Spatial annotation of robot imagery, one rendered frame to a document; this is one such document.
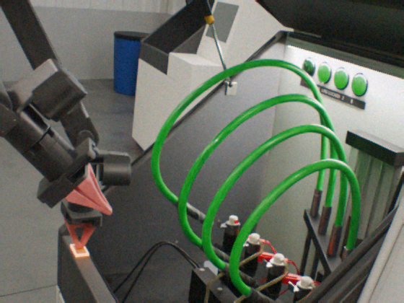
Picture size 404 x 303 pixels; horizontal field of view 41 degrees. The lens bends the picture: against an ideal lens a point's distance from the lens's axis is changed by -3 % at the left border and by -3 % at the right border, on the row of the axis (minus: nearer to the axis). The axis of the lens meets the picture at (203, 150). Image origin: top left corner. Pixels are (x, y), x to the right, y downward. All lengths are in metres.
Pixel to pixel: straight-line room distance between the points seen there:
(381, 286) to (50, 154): 0.49
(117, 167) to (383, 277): 0.59
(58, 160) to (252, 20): 3.28
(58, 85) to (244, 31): 3.25
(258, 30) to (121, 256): 2.82
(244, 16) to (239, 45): 0.21
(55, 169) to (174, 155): 0.60
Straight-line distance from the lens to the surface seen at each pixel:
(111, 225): 1.35
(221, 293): 1.09
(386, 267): 0.80
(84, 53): 8.00
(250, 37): 3.97
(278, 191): 0.79
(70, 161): 0.78
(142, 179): 1.32
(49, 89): 0.75
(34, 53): 1.12
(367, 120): 1.18
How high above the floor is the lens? 1.55
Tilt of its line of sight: 17 degrees down
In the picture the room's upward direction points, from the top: 7 degrees clockwise
